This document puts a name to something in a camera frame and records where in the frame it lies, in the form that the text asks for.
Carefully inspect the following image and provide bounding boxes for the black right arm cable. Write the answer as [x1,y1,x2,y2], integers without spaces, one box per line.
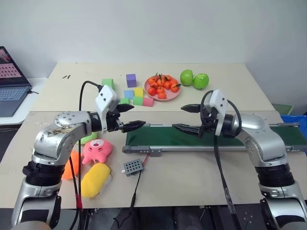
[201,90,243,230]

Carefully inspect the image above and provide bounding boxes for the yellow plush toy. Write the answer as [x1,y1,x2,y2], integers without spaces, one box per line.
[80,162,112,198]

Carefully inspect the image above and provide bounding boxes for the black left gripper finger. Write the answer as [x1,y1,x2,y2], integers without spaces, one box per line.
[122,120,147,133]
[118,103,135,114]

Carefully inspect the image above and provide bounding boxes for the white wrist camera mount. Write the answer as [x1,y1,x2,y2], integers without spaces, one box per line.
[94,85,120,134]
[208,89,227,137]

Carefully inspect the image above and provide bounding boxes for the open laptop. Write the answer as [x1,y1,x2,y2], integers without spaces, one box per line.
[0,46,33,118]

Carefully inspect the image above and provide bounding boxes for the green plastic bin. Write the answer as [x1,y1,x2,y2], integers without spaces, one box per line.
[272,103,294,115]

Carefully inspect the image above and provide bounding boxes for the pink octopus plush toy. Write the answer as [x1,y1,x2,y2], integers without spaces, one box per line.
[82,138,114,165]

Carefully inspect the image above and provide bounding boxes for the green apple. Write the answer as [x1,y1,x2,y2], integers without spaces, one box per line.
[193,73,210,91]
[180,69,196,87]

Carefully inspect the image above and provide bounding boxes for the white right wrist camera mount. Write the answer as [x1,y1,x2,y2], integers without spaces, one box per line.
[208,89,227,137]

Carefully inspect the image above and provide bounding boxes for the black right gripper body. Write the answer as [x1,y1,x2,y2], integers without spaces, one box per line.
[198,104,218,139]

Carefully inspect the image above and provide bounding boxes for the green plush toy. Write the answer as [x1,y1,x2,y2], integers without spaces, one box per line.
[79,132,98,145]

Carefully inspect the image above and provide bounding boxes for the black control box cable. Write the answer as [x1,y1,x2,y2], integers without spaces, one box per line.
[112,171,142,227]

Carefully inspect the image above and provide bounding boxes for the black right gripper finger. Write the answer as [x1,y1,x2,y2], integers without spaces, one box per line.
[180,103,201,114]
[172,123,201,135]

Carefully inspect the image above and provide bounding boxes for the grey perforated control box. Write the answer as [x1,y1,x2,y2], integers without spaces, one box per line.
[120,158,148,178]

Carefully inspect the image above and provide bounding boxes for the purple foam cube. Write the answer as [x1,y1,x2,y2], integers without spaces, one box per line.
[126,73,138,88]

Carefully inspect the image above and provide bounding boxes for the blue plastic bin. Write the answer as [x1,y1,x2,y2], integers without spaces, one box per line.
[280,114,307,146]

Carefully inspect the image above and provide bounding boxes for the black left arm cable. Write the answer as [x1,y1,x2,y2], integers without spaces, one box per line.
[71,80,103,230]

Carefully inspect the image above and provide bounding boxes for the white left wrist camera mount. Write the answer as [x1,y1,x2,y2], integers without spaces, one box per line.
[94,85,120,134]

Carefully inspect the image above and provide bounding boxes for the orange plush toy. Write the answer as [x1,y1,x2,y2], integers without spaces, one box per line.
[61,150,85,181]

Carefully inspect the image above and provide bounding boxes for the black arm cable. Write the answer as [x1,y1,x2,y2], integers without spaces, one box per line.
[201,90,243,230]
[71,80,103,230]

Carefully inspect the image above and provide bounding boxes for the large green foam cube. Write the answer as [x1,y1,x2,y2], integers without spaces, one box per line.
[101,78,116,91]

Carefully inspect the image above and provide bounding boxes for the pink plate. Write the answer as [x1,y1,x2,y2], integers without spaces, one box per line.
[144,76,182,102]

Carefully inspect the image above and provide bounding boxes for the green conveyor belt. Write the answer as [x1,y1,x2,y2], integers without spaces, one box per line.
[122,122,307,158]

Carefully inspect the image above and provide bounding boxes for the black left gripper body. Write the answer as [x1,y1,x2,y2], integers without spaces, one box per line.
[106,106,125,133]

